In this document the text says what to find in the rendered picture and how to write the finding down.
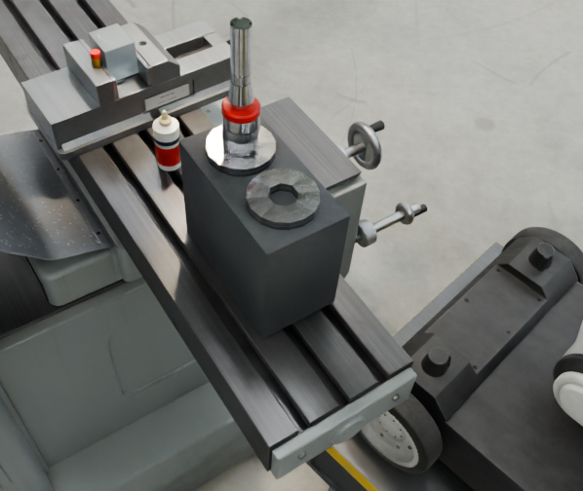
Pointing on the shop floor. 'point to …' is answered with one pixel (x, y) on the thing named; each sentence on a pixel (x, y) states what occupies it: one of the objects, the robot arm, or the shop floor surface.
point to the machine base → (160, 450)
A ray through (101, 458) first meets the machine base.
